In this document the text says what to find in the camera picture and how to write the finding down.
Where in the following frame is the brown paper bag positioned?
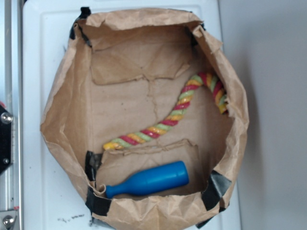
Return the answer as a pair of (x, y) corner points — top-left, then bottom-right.
(40, 8), (249, 230)

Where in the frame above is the aluminium frame rail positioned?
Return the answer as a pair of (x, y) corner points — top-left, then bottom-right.
(0, 0), (24, 230)

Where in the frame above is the black mounting plate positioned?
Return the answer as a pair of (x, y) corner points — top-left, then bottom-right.
(0, 105), (13, 174)

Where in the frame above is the red yellow green rope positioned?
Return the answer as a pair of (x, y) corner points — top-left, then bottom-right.
(103, 72), (229, 151)

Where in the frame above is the blue plastic bottle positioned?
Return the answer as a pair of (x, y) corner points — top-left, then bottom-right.
(106, 161), (189, 199)

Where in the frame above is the metal corner bracket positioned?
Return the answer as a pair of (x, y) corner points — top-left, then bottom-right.
(0, 210), (20, 230)

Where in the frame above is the white plastic tray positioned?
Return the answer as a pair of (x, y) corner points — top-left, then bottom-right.
(21, 0), (242, 230)

